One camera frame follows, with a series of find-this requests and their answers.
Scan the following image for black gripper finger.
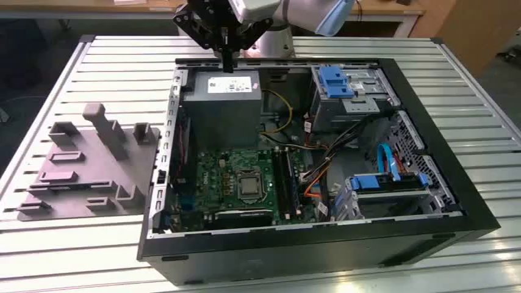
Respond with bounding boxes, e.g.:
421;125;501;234
172;7;229;74
228;17;274;74

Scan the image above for dark RAM stick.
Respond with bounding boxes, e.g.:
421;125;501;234
284;146;304;216

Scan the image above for blue drive latch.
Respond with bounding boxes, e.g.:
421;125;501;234
318;66;360;99

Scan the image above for grey power supply unit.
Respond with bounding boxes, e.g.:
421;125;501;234
180;71;262;148

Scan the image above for wooden desk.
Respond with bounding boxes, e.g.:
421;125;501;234
0;0;426;37

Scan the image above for silver drive cage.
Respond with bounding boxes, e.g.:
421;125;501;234
309;65;402;132

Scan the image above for black chair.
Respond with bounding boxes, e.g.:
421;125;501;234
0;18;46;91

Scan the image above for black CPU socket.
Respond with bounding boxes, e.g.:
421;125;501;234
233;168;268;204

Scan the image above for green motherboard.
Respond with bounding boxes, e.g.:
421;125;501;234
170;145;326;233

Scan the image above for silver CPU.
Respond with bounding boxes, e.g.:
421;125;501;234
237;177;261;197

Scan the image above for wooden cabinet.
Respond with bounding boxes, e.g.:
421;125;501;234
410;0;521;81

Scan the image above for grey parts rack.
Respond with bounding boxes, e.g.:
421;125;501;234
16;103;162;221

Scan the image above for hard disk in blue carrier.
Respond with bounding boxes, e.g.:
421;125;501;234
348;172;429;192

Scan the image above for black graphics card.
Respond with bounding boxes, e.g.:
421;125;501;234
212;207;274;228

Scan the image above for black PC case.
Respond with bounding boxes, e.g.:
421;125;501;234
136;57;501;286

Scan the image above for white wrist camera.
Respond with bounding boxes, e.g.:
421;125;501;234
226;0;282;24

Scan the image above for yellow wire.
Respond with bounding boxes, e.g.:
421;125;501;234
260;88;294;134

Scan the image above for black wire bundle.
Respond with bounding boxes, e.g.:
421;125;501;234
324;112;398;164

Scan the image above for blue flat data wire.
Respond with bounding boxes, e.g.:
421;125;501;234
376;142;402;181

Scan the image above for orange wires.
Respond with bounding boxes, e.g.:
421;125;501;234
304;178;329;201

